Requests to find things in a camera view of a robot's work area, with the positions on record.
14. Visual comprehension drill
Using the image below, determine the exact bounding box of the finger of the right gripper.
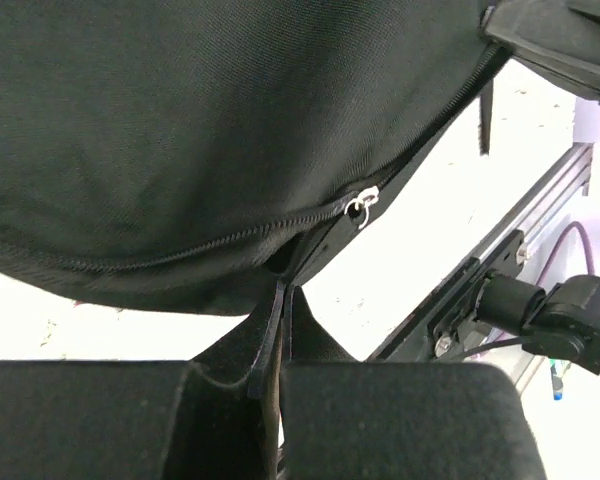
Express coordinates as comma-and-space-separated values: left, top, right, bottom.
483, 1, 600, 104

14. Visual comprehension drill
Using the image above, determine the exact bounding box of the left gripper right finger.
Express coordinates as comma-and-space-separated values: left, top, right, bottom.
280, 289, 545, 479

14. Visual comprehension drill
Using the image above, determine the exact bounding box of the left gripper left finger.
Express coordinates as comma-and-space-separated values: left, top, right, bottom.
0, 284, 285, 479

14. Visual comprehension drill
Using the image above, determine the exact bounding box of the black backpack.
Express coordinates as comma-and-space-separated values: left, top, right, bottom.
0, 0, 508, 315

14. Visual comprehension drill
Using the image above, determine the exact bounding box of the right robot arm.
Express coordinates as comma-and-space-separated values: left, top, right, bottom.
477, 1, 600, 374

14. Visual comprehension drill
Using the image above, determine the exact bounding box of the aluminium frame rail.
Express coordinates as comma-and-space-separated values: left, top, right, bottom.
470, 143, 593, 263

